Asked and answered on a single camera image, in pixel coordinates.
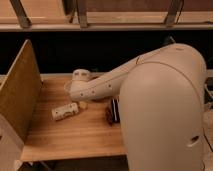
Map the wooden shelf rail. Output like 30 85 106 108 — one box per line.
0 0 213 32

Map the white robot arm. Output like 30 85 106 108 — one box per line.
69 43 206 171

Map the left wooden side panel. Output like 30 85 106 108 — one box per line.
0 39 43 171

